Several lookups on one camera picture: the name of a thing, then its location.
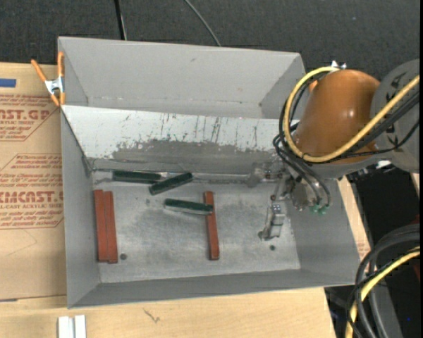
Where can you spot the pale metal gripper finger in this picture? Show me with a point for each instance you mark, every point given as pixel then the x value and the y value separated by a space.
pixel 275 222
pixel 259 178

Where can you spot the brown cardboard board, red print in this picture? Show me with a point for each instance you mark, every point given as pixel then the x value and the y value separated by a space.
pixel 28 174

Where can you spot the red-brown flat block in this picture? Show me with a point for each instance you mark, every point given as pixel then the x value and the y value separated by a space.
pixel 111 227
pixel 99 224
pixel 212 231

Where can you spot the dark green flat block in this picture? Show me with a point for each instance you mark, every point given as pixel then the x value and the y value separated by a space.
pixel 188 206
pixel 171 183
pixel 135 176

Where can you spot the grey metal bin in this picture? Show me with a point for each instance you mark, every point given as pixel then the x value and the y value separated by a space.
pixel 169 245

